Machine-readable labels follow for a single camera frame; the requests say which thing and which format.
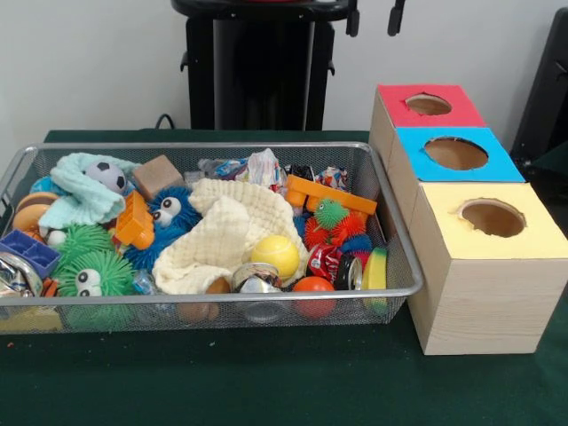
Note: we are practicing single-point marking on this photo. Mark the wooden box with three holes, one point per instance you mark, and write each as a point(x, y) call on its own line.
point(479, 302)

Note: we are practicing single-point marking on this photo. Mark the yellow ball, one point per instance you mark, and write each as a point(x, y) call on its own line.
point(275, 256)

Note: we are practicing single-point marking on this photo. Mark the orange plastic tray block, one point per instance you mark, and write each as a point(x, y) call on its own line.
point(328, 192)

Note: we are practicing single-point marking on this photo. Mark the cream waffle cloth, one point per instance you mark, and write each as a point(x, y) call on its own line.
point(222, 231)

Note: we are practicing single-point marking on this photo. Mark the red-orange ball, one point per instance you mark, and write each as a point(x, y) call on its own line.
point(312, 286)

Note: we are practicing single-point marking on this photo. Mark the blue furry googly-eyed toy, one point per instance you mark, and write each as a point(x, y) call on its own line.
point(177, 235)

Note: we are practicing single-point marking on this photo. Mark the brown wooden cube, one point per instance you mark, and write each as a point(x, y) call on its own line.
point(158, 175)

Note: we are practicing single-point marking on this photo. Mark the orange plastic toy piece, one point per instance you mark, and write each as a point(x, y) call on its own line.
point(135, 226)

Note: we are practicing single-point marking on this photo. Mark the green cloth table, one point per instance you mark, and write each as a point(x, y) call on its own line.
point(266, 382)

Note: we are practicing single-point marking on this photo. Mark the small soccer ball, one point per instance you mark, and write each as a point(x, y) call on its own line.
point(106, 176)

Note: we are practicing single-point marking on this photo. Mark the green spiky googly-eyed toy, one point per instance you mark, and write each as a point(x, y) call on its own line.
point(106, 266)

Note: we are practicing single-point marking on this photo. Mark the mint green cloth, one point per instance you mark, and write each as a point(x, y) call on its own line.
point(75, 200)

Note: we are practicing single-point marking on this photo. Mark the black floor stand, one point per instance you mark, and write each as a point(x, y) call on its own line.
point(546, 98)

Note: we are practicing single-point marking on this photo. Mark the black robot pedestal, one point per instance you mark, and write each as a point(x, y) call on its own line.
point(257, 71)

